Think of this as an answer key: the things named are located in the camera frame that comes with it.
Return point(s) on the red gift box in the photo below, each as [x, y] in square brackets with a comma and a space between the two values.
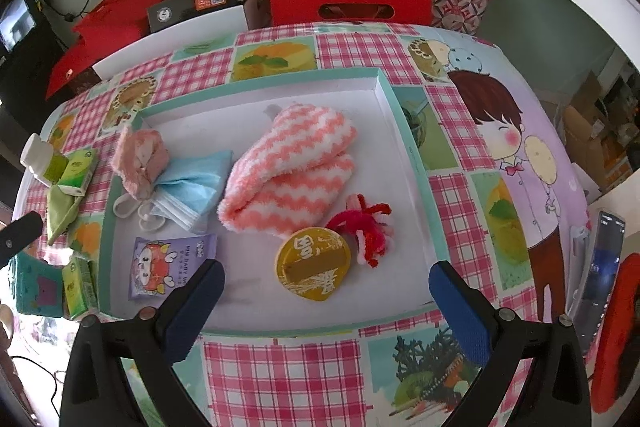
[130, 7]

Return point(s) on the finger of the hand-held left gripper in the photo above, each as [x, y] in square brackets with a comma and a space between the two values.
[17, 237]

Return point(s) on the black cardboard box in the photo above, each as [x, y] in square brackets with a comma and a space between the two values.
[200, 7]

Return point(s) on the red padded object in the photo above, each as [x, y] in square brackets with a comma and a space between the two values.
[620, 332]

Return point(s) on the purple wet wipes pack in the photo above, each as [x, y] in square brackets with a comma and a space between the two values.
[160, 264]

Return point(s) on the pink checked printed tablecloth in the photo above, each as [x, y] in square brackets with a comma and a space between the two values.
[280, 372]

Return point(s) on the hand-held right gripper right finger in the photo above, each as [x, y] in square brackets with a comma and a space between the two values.
[462, 312]

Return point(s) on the teal-rimmed white tray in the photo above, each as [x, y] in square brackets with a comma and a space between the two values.
[200, 127]

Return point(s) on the teal plastic heart-embossed box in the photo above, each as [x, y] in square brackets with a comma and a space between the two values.
[30, 297]

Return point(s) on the large green tissue pack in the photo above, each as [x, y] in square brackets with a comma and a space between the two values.
[77, 287]

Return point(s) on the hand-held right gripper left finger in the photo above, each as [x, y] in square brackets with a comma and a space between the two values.
[192, 312]

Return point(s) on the red white pipe cleaner bundle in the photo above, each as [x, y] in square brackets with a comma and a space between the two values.
[367, 227]

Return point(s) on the black smartphone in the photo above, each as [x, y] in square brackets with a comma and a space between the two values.
[602, 267]

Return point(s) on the small green tissue pack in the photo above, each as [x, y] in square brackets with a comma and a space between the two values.
[77, 169]

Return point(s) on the pink white striped fluffy towel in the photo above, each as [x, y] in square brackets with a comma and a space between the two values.
[290, 157]

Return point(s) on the white plastic bottle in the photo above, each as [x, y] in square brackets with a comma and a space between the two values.
[35, 154]

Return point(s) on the pile of cardboard boxes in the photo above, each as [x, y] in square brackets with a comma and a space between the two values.
[595, 142]

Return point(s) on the blue face mask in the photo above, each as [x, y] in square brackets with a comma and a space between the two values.
[192, 192]

